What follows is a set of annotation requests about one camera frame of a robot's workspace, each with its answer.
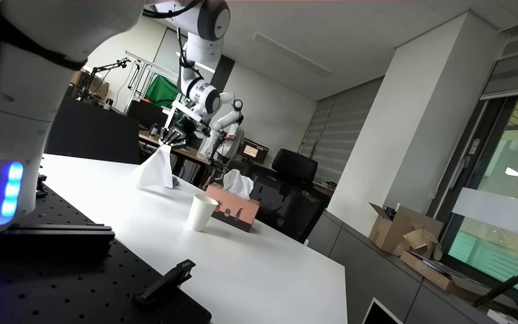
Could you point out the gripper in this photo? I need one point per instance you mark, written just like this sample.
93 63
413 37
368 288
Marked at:
188 127

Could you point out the white tissue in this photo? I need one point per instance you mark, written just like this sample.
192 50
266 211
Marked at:
156 170
237 183

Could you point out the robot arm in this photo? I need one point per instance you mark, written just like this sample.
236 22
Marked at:
38 90

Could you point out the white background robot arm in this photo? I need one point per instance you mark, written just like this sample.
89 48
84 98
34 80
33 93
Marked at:
225 119

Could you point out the pink tissue box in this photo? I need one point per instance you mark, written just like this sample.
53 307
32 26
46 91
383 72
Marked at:
234 210

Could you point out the open cardboard box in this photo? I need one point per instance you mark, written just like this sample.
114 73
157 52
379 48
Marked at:
398 229

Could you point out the flat cardboard box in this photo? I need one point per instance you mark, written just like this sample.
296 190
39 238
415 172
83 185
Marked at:
430 272

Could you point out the wooden desk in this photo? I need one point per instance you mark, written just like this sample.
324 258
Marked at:
191 154

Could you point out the green cloth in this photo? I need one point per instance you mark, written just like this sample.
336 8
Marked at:
162 90

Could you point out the white paper cup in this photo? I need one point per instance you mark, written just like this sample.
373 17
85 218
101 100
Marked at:
201 213

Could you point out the black partition panel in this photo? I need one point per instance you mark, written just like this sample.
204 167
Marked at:
92 132

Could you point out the monitor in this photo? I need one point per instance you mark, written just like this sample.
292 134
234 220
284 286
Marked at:
253 151

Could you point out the black office chair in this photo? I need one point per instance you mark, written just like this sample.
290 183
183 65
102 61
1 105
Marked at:
292 193

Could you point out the black clamp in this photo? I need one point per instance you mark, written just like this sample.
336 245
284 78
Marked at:
41 186
164 284

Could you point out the grey window blinds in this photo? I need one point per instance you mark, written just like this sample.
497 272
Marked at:
340 130

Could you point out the white-framed dark screen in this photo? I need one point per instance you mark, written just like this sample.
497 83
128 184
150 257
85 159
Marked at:
380 315

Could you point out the window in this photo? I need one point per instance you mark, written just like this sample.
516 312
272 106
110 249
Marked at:
506 189

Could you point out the aluminium frame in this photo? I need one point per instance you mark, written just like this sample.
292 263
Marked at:
140 63

